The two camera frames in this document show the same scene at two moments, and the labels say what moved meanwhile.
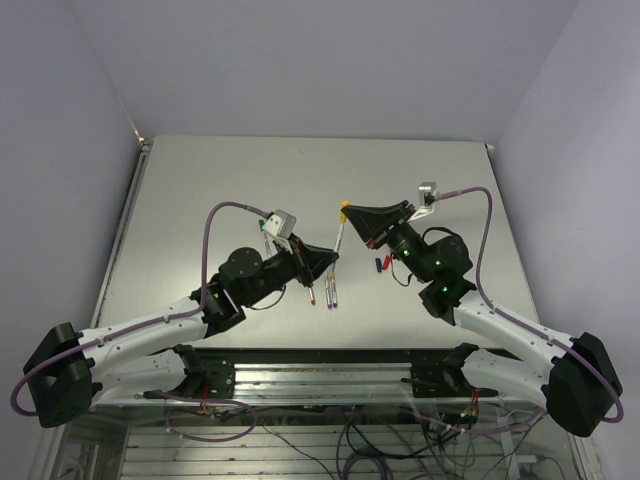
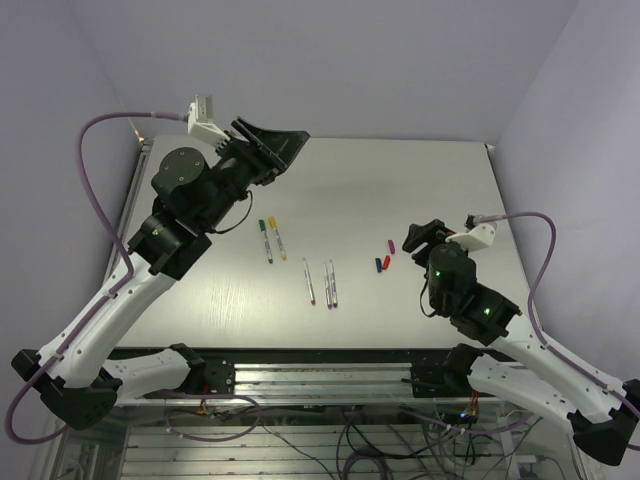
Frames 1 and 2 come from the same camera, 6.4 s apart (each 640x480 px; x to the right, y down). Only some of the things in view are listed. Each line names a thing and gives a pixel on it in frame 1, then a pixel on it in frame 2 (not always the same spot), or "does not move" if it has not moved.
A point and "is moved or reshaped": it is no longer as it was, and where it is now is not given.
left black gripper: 308,261 to 284,146
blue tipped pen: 334,286 does not move
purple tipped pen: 328,291 does not move
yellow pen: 339,237 is moved or reshaped
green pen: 261,225 does not move
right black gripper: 373,223 to 420,234
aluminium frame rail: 327,383 does not move
